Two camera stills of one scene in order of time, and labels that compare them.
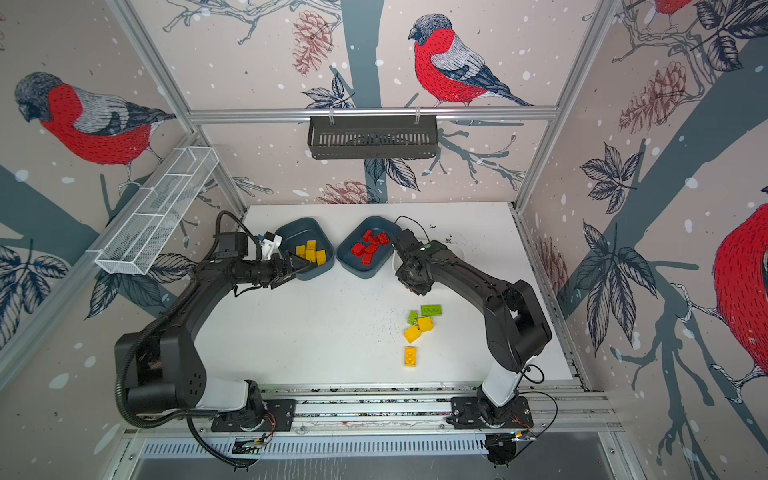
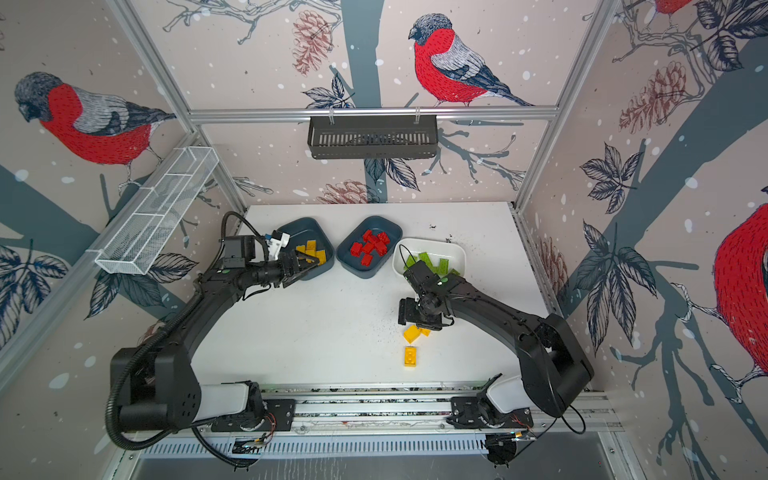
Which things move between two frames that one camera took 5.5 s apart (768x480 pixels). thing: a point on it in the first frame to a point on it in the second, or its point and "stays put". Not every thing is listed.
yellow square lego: [412, 333] stays put
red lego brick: [358, 249] stays put
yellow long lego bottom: [410, 356] stays put
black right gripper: [419, 288] to [406, 310]
